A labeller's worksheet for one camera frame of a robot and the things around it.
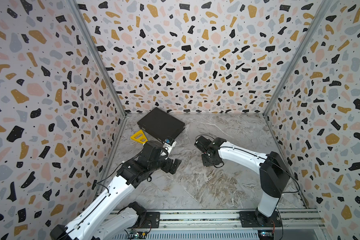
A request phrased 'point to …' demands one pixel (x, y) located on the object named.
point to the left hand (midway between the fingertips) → (174, 156)
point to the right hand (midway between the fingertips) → (207, 163)
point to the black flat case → (161, 124)
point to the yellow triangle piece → (139, 137)
